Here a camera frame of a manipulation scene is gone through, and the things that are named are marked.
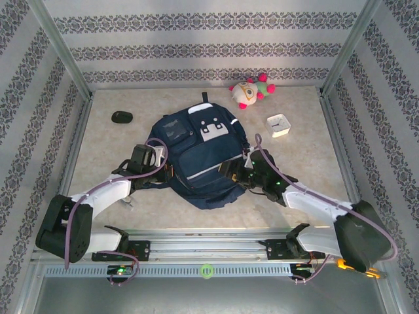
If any white plush toy with glasses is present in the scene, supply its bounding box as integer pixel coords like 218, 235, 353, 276
228, 73, 276, 111

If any aluminium left frame post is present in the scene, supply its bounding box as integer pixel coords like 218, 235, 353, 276
27, 0, 94, 99

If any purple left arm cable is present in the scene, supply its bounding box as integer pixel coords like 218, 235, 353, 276
64, 137, 170, 287

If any black computer mouse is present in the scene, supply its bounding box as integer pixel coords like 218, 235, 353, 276
111, 111, 134, 124

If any aluminium right side rail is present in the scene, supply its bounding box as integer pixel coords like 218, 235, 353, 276
319, 94, 374, 235

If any aluminium right frame post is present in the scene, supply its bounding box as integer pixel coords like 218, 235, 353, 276
319, 0, 384, 97

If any right circuit board with wires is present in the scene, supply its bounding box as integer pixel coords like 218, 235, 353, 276
290, 263, 318, 274

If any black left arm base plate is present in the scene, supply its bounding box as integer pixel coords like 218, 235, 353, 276
91, 240, 151, 262

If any aluminium frame post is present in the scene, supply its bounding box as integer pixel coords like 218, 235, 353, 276
27, 0, 94, 99
319, 0, 384, 97

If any grey slotted cable duct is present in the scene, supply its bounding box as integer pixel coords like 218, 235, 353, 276
44, 264, 292, 278

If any navy blue backpack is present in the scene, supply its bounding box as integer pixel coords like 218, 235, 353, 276
149, 92, 251, 211

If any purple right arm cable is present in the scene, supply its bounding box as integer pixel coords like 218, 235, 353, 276
254, 133, 399, 285

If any aluminium left side rail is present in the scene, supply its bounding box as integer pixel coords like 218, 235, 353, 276
44, 96, 94, 238

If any yellow utility knife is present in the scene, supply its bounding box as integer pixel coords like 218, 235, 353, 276
337, 258, 382, 279

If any aluminium mounting rail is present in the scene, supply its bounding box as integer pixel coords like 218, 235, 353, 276
31, 228, 389, 262

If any white square alarm clock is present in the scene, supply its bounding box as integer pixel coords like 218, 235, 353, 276
265, 113, 292, 138

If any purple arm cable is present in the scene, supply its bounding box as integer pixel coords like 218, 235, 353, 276
64, 137, 170, 287
254, 133, 399, 285

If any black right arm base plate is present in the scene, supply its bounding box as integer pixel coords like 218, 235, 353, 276
266, 238, 327, 262

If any left circuit board with LED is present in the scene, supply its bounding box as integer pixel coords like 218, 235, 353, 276
107, 264, 134, 276

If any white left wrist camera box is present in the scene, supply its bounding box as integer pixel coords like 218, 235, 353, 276
153, 146, 165, 168

